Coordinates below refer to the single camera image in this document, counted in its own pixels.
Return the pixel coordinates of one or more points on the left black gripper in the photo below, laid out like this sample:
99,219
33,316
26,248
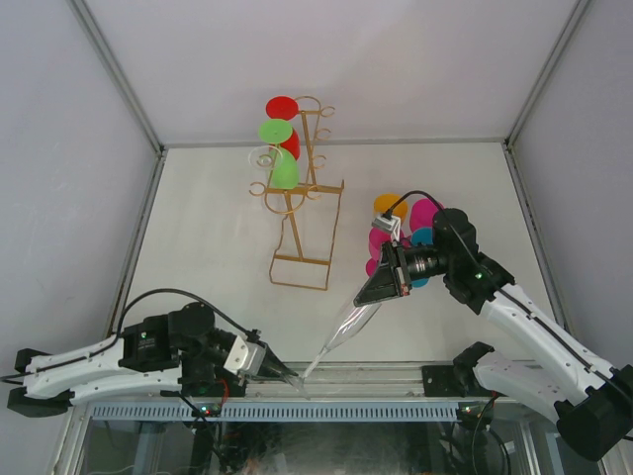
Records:
272,366

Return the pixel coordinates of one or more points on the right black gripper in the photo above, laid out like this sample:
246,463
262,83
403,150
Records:
391,279

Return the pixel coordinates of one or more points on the clear wine glass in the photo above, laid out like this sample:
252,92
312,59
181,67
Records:
349,321
265,157

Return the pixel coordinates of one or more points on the magenta wine glass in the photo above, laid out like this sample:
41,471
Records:
421,214
375,240

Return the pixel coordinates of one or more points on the cyan plastic wine glass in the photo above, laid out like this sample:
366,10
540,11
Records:
421,236

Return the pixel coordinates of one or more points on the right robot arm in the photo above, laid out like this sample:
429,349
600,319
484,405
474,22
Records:
586,397

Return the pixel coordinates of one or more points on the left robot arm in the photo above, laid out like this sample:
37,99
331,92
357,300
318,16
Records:
182,353

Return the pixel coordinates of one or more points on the green plastic wine glass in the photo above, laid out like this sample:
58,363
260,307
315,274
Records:
285,172

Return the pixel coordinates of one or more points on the red plastic wine glass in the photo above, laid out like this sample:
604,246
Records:
286,108

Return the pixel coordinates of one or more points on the left green led board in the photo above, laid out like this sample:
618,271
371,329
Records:
209,410

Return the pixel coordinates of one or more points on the green led board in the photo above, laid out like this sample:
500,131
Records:
209,410
474,417

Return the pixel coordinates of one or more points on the right green led board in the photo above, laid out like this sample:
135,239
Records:
474,417

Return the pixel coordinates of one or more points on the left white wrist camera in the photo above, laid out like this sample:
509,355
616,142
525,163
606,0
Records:
237,357

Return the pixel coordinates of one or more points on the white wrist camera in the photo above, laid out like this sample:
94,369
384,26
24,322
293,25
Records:
389,224
237,357

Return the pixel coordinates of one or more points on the aluminium front rail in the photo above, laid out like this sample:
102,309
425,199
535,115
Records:
326,380

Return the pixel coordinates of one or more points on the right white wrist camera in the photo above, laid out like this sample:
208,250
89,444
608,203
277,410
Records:
389,224

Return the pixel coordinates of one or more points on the left black base bracket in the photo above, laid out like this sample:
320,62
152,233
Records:
214,381

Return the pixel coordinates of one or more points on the black base bracket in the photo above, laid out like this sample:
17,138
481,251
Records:
448,380
214,381

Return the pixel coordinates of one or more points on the gold wire glass rack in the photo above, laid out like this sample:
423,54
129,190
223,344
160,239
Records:
303,255

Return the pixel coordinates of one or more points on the right black base bracket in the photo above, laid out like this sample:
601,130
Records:
448,380

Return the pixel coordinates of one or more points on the blue slotted cable duct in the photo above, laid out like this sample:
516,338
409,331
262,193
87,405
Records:
282,412

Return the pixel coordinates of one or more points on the right aluminium frame post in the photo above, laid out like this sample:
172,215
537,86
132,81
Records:
549,67

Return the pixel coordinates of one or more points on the aluminium frame post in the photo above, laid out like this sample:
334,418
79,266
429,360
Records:
89,24
549,67

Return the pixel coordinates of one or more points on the left aluminium frame post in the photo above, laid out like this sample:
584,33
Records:
89,24

